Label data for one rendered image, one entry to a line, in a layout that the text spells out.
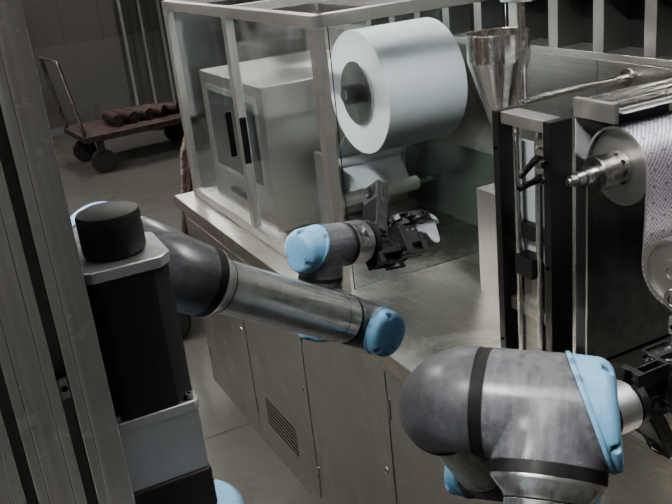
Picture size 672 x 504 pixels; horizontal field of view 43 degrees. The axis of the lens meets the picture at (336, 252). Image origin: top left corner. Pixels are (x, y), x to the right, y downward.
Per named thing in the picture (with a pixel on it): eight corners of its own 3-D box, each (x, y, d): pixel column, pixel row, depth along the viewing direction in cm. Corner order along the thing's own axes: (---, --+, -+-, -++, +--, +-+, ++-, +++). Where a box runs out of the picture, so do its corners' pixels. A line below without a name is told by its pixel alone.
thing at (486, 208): (466, 290, 214) (454, 61, 194) (511, 275, 220) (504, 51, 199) (501, 308, 202) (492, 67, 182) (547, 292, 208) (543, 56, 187)
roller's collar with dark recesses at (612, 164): (580, 188, 153) (580, 153, 151) (606, 181, 156) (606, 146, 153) (606, 196, 148) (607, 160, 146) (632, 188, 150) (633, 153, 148)
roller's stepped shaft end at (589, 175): (560, 189, 149) (560, 171, 148) (587, 181, 151) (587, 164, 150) (573, 193, 146) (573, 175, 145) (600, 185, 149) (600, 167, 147)
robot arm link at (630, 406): (623, 447, 119) (581, 421, 126) (647, 436, 120) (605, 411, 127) (624, 401, 116) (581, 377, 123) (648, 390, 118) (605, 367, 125)
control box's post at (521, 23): (517, 101, 176) (515, 1, 169) (523, 100, 177) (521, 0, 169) (522, 102, 175) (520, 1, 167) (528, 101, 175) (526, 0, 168)
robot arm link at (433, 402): (357, 428, 88) (448, 512, 129) (462, 439, 84) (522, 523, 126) (376, 323, 93) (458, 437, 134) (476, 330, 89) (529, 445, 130)
